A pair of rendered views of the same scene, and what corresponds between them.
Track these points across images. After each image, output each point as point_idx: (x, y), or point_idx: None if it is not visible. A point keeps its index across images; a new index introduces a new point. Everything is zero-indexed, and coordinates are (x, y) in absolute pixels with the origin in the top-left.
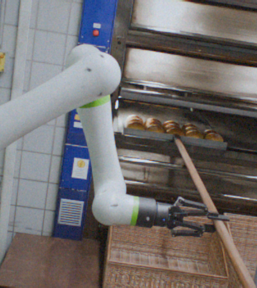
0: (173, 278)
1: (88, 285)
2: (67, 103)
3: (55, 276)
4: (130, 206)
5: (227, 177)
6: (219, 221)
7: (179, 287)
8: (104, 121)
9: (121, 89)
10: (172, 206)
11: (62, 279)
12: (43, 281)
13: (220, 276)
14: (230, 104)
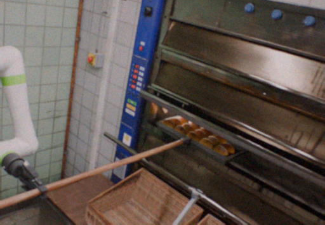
0: None
1: (82, 213)
2: None
3: (74, 199)
4: (0, 155)
5: (169, 179)
6: (35, 189)
7: None
8: (11, 97)
9: (140, 90)
10: (20, 165)
11: (73, 203)
12: (63, 199)
13: None
14: (208, 122)
